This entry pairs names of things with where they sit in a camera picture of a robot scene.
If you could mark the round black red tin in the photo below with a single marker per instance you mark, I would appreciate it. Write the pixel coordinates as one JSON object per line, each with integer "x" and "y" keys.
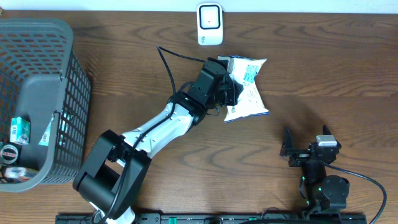
{"x": 10, "y": 154}

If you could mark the white barcode scanner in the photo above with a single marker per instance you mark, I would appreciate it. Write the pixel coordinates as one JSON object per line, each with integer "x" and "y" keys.
{"x": 209, "y": 24}

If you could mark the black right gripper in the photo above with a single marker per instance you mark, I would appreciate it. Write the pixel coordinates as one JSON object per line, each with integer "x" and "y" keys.
{"x": 300, "y": 155}

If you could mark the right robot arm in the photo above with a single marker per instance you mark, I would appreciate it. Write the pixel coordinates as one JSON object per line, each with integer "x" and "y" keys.
{"x": 325, "y": 194}

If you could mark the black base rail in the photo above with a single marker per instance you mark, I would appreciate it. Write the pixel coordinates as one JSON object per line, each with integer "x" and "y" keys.
{"x": 155, "y": 218}

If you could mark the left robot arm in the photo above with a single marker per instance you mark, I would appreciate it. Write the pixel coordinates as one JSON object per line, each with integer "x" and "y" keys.
{"x": 113, "y": 172}

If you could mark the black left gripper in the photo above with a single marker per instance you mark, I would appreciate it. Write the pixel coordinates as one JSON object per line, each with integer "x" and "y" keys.
{"x": 239, "y": 89}

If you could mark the teal white packet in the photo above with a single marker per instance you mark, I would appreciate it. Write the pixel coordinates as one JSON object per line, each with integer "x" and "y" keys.
{"x": 44, "y": 141}

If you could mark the orange white small pack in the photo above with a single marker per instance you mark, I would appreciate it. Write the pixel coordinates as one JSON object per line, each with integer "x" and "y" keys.
{"x": 18, "y": 174}

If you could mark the grey plastic basket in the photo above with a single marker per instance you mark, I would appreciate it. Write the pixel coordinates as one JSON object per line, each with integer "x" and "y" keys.
{"x": 42, "y": 78}

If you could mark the white blue snack bag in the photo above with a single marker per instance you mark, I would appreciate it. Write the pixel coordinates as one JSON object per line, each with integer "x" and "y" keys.
{"x": 244, "y": 70}

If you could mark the green white small box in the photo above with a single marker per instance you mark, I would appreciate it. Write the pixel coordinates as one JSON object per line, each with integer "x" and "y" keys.
{"x": 20, "y": 131}

